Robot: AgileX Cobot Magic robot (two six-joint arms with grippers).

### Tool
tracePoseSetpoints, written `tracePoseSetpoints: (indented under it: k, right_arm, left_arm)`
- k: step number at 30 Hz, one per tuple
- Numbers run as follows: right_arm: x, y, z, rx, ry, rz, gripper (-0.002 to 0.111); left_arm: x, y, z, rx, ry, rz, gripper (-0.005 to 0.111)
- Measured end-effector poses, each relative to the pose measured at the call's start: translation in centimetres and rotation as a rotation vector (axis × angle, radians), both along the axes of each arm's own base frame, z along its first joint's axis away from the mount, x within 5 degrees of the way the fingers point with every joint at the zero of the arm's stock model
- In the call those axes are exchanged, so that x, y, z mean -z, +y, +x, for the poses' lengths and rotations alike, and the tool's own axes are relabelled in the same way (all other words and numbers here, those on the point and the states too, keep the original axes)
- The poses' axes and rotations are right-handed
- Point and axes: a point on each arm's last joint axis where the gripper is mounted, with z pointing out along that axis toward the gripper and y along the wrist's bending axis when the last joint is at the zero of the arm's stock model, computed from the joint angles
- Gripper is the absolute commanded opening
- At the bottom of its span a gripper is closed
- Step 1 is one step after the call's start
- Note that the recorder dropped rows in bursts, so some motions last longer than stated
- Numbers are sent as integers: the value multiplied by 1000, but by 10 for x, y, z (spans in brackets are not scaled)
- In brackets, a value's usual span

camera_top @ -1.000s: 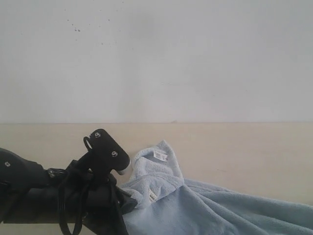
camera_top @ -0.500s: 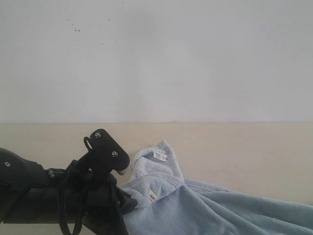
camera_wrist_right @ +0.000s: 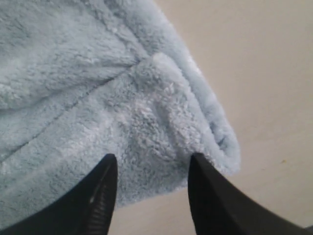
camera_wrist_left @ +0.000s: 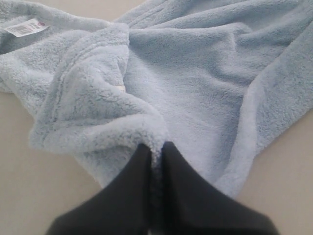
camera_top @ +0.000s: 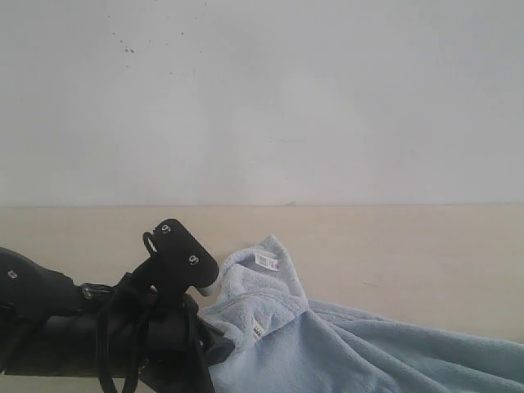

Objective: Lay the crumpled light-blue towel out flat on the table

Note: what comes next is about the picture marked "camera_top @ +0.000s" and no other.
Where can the light blue terry towel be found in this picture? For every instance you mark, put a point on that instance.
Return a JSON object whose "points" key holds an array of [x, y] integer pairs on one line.
{"points": [[286, 342]]}

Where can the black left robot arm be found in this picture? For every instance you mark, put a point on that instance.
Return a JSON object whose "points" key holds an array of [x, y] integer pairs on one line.
{"points": [[48, 323]]}

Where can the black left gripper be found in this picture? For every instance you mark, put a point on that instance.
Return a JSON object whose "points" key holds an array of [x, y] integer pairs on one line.
{"points": [[166, 347]]}

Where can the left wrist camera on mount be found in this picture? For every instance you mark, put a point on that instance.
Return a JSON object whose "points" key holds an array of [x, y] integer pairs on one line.
{"points": [[176, 262]]}

